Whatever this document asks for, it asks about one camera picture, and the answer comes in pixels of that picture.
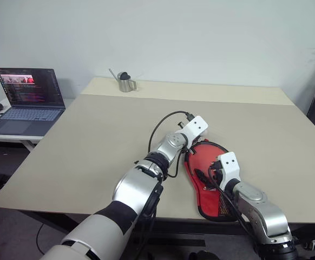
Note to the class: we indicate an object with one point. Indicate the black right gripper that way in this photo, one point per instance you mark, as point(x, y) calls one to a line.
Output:
point(216, 173)

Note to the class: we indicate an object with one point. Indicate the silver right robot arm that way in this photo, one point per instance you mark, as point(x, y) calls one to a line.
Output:
point(260, 208)

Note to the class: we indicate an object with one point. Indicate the black table frame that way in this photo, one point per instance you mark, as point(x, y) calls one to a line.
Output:
point(52, 220)

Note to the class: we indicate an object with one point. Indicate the red and black paddle case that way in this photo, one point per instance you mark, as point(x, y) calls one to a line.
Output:
point(200, 159)

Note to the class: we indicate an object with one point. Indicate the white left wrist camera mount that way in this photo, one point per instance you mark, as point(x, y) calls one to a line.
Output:
point(196, 126)

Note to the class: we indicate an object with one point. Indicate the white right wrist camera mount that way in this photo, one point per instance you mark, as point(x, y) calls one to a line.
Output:
point(230, 168)

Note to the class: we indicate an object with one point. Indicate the silver metal watering can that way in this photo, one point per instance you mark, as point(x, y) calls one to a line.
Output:
point(125, 84)

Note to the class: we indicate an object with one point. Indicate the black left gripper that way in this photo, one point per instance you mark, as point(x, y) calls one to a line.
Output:
point(200, 139)

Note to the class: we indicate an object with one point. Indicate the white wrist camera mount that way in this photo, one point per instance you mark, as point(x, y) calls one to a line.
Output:
point(196, 126)
point(230, 168)

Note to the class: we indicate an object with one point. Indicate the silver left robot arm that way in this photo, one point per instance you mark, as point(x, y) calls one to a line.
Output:
point(138, 187)

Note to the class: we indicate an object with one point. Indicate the open grey laptop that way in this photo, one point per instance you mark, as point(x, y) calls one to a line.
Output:
point(30, 108)

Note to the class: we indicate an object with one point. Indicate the white side table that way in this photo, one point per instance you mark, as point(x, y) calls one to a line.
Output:
point(16, 139)

